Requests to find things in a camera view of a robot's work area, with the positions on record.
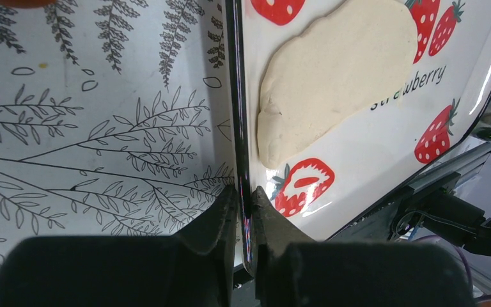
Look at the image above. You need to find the small dough piece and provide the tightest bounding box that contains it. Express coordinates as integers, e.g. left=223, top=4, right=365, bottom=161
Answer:
left=257, top=1, right=417, bottom=169

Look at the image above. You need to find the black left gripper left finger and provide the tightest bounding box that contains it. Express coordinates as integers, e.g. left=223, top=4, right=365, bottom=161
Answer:
left=0, top=185, right=238, bottom=306

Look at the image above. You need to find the floral patterned tablecloth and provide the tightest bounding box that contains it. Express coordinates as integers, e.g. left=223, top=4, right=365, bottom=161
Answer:
left=0, top=1, right=235, bottom=266

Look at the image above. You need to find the square strawberry ceramic plate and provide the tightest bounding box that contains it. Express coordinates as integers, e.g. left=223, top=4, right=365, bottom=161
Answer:
left=224, top=0, right=491, bottom=278

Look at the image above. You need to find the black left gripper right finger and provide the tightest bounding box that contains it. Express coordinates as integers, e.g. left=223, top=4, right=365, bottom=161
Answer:
left=251, top=187, right=475, bottom=306

